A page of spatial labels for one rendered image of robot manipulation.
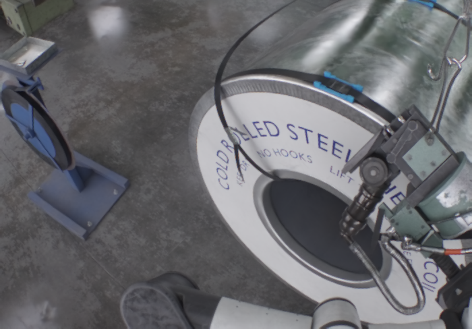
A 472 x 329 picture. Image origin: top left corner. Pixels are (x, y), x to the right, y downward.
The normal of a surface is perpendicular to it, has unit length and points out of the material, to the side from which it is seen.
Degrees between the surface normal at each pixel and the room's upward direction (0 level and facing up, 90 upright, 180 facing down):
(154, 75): 0
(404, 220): 58
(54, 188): 0
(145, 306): 34
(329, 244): 2
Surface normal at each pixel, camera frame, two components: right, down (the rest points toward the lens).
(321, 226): 0.18, -0.49
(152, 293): -0.14, -0.14
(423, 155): -0.43, 0.23
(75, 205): -0.07, -0.66
